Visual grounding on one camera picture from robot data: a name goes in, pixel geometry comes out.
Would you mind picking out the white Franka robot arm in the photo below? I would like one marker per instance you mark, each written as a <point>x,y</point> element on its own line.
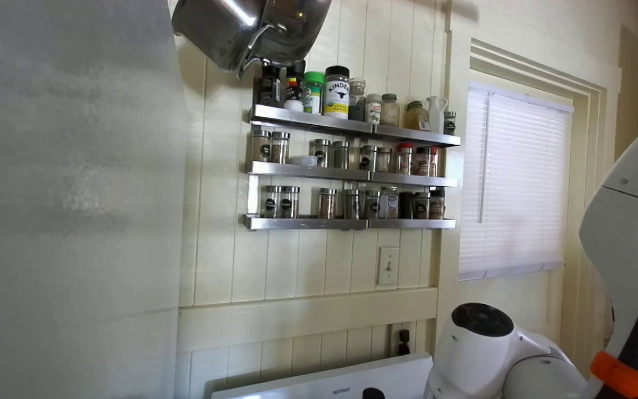
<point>480,346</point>

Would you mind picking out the small glass spice jar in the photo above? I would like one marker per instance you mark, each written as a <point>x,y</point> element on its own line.
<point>270,203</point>
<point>422,205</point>
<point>320,154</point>
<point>280,147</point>
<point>385,158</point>
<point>288,203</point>
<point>366,158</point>
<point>387,203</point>
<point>339,157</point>
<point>436,205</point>
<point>351,203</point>
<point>370,203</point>
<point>325,203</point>

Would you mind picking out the three-tier steel spice rack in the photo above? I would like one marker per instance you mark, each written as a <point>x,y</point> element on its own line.
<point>347,181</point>

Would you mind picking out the dark spice jar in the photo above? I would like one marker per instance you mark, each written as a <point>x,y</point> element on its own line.
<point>406,205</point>

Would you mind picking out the small red white bottle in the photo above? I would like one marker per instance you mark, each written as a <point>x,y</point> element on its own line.
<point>292,100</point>

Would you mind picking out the white label spice jar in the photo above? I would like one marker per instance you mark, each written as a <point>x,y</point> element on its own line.
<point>373,110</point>

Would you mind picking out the large bottle yellow label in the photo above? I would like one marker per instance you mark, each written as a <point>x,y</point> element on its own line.
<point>337,93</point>

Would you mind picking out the slim glass bottle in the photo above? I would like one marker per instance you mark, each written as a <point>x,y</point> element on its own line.
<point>356,100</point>

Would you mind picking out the green lid bottle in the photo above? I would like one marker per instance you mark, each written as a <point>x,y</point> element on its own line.
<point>312,92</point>

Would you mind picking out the tall dark bottle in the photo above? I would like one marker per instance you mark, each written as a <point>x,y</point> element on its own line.
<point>269,88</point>

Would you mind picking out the clear glass jar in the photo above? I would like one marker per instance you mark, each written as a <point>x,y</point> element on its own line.
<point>390,112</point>

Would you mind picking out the amber glass jar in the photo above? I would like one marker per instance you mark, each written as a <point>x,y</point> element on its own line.
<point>412,116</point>

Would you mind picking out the small dark jar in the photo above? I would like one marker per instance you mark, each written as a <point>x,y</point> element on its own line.
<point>449,122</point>

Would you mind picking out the hanging stainless steel pot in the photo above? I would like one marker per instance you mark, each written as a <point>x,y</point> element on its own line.
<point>211,35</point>
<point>298,29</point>

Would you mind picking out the white blind wand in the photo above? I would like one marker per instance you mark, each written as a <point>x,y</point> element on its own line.
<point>485,157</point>

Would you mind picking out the white gas stove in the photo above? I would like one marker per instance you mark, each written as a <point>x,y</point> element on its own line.
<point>320,379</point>

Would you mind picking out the white window blind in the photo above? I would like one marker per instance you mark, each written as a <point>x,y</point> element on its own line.
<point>509,184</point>

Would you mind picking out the black stove dial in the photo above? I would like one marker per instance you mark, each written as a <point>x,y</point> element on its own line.
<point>373,394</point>

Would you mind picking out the cream wooden door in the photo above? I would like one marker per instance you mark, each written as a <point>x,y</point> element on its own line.
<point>509,290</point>

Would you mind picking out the white refrigerator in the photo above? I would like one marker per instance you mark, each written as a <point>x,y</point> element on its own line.
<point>66,222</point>

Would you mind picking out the white light switch plate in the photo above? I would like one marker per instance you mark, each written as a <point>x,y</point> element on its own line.
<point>387,267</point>

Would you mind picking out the wall outlet with black plug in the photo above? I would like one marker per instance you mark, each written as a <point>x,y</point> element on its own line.
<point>401,340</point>

